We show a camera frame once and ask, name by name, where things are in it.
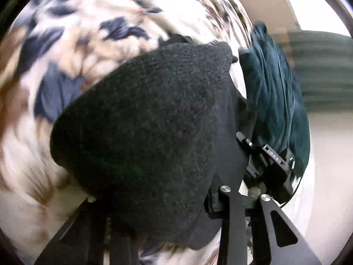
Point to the black striped knit sweater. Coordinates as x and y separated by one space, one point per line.
148 139

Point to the right grey curtain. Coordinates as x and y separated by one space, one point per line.
323 65

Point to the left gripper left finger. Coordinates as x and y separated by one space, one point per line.
81 239

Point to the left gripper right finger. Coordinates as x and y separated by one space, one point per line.
275 239

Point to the floral bed sheet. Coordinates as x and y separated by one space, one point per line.
56 50

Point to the dark teal fleece blanket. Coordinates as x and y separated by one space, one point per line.
272 85

